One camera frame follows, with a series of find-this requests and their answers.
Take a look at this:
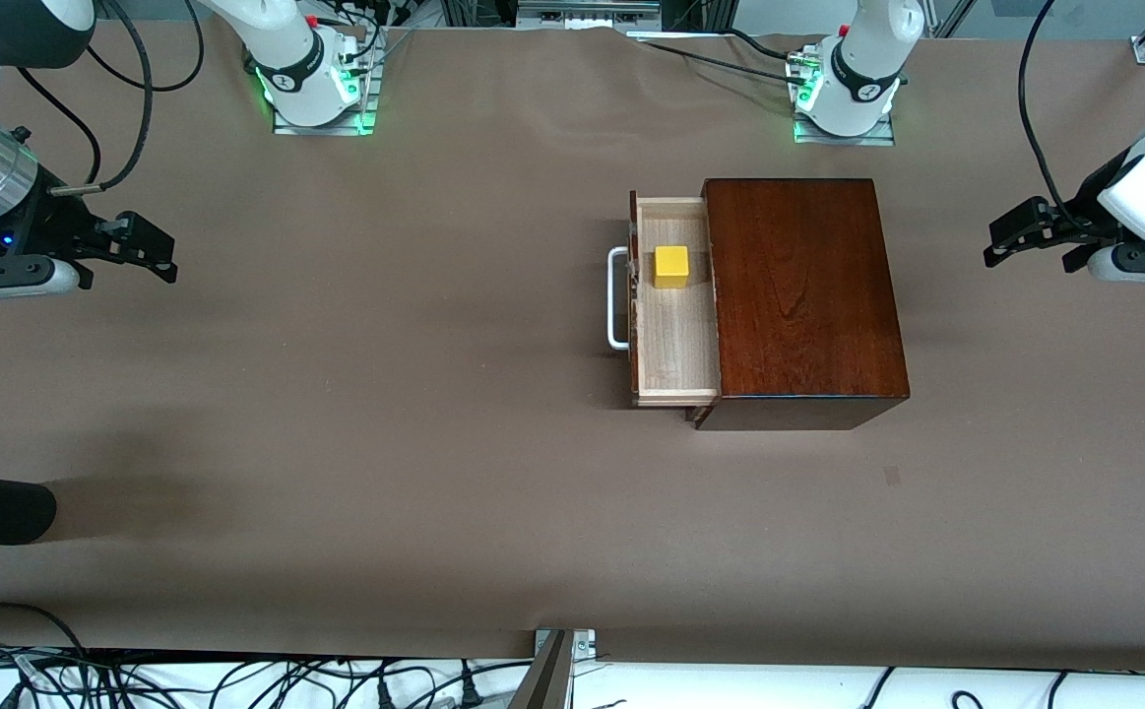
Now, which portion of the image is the dark brown wooden cabinet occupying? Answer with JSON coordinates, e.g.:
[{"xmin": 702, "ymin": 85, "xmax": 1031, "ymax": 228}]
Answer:
[{"xmin": 685, "ymin": 177, "xmax": 911, "ymax": 432}]

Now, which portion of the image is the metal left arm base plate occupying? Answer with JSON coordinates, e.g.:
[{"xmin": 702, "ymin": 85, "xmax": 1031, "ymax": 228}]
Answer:
[{"xmin": 791, "ymin": 44, "xmax": 896, "ymax": 147}]

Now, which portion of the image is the light wood drawer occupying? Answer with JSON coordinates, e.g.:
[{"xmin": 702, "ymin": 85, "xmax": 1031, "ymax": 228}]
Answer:
[{"xmin": 607, "ymin": 190, "xmax": 723, "ymax": 408}]

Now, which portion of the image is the black equipment rack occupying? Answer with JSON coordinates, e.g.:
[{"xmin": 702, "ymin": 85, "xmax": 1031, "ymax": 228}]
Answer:
[{"xmin": 439, "ymin": 0, "xmax": 735, "ymax": 35}]

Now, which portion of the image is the aluminium table edge bracket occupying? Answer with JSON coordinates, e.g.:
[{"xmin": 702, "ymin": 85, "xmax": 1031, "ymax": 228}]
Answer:
[{"xmin": 508, "ymin": 628, "xmax": 598, "ymax": 709}]

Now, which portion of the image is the yellow cube block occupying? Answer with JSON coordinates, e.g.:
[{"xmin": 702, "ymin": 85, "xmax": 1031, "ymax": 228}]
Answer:
[{"xmin": 653, "ymin": 245, "xmax": 692, "ymax": 290}]

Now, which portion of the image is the black base power cable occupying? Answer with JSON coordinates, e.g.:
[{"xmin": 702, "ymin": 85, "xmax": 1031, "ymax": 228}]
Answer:
[{"xmin": 631, "ymin": 37, "xmax": 814, "ymax": 85}]

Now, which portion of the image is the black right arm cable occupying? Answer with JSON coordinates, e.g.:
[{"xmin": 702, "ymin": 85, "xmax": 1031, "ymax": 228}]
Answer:
[{"xmin": 16, "ymin": 0, "xmax": 204, "ymax": 193}]

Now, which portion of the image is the white padding sheet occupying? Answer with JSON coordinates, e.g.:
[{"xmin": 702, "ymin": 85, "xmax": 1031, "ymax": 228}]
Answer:
[{"xmin": 0, "ymin": 650, "xmax": 1145, "ymax": 709}]

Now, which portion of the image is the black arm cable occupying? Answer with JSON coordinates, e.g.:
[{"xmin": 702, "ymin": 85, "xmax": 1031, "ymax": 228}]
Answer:
[
  {"xmin": 1018, "ymin": 0, "xmax": 1075, "ymax": 232},
  {"xmin": 16, "ymin": 0, "xmax": 204, "ymax": 193}
]

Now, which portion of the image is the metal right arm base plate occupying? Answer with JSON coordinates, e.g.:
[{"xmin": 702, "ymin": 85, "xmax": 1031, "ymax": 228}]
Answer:
[{"xmin": 272, "ymin": 30, "xmax": 381, "ymax": 137}]

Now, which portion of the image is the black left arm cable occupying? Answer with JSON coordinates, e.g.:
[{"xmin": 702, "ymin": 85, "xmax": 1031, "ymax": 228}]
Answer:
[{"xmin": 1018, "ymin": 0, "xmax": 1075, "ymax": 232}]

